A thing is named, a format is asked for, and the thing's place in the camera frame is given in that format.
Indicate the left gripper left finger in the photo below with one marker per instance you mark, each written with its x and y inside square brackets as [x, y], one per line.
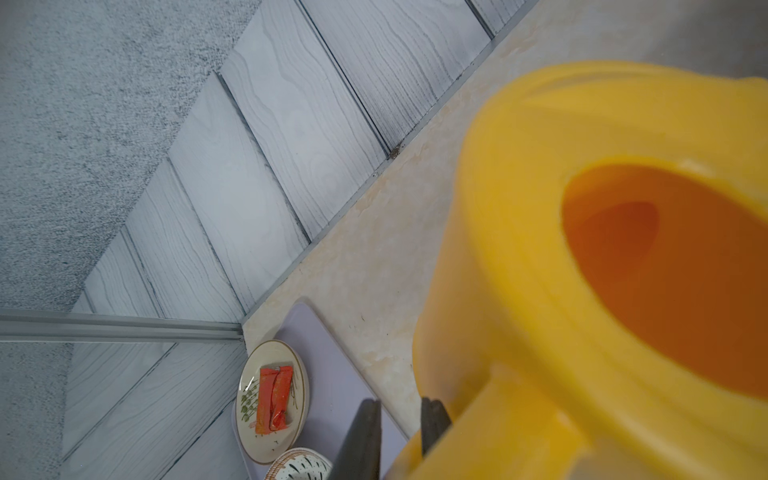
[360, 453]

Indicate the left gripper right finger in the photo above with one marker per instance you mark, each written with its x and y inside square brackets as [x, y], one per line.
[435, 421]

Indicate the yellow watering can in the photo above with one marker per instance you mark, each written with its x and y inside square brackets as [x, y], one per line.
[600, 295]

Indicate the patterned white bowl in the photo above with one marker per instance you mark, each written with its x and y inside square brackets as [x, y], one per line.
[299, 464]

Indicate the lavender placemat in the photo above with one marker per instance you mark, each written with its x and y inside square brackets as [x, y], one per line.
[326, 392]

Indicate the beige plate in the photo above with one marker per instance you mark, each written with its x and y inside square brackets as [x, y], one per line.
[264, 449]

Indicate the red food sticks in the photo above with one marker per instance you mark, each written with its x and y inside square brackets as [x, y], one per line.
[273, 394]

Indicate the left metal frame post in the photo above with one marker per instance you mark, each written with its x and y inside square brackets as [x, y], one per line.
[58, 327]

